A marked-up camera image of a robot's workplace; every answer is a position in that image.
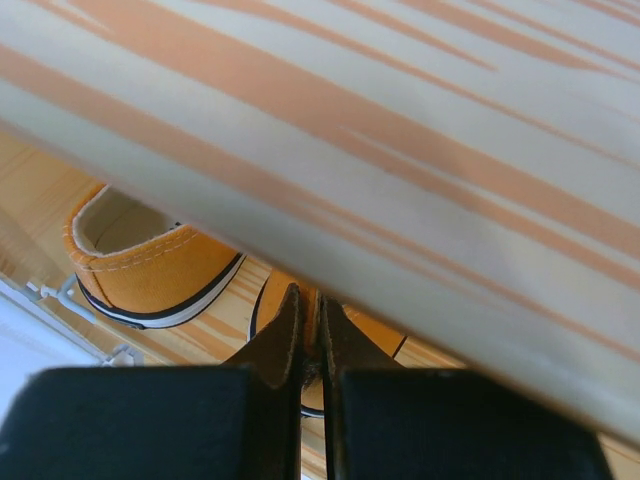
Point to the orange sneaker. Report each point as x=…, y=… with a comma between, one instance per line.
x=141, y=267
x=267, y=306

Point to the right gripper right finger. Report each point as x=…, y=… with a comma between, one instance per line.
x=385, y=421

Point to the white cabinet door panel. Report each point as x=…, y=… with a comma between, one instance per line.
x=32, y=340

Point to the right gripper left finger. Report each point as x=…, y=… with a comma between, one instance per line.
x=236, y=420

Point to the wooden shoe cabinet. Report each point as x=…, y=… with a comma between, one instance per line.
x=464, y=172

